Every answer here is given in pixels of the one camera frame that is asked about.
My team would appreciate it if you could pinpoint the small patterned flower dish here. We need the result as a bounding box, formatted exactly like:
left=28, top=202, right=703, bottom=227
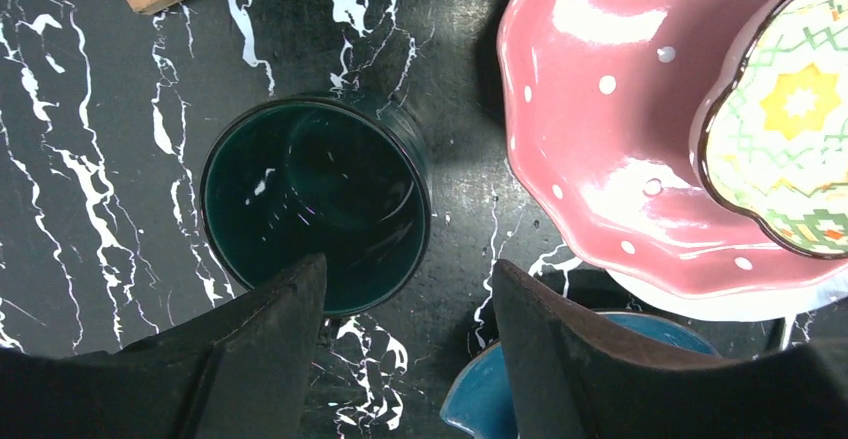
left=689, top=0, right=847, bottom=260

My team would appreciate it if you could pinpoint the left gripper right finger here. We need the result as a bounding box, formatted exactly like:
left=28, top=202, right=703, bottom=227
left=491, top=260, right=847, bottom=438

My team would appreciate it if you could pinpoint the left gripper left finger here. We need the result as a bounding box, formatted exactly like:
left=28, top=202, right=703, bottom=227
left=1, top=255, right=326, bottom=438

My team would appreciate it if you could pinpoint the pink dotted scalloped plate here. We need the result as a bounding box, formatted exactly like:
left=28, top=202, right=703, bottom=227
left=497, top=0, right=847, bottom=297

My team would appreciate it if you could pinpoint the white plate under pink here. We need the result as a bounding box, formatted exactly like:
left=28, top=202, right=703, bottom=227
left=609, top=268, right=847, bottom=322

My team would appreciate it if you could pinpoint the blue shell shaped plate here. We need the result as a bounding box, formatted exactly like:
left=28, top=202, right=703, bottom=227
left=440, top=310, right=718, bottom=439

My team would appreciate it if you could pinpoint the dark green mug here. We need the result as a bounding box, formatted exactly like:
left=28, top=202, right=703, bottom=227
left=199, top=90, right=432, bottom=317

